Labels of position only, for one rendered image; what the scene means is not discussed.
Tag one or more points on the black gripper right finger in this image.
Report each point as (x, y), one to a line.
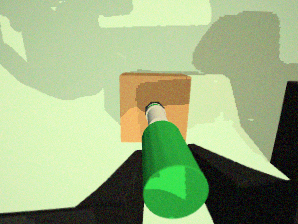
(242, 195)

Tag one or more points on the green cylinder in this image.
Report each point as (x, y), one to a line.
(174, 187)

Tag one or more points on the tan square block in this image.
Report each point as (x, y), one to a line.
(139, 90)

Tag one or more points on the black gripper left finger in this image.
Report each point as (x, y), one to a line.
(119, 200)

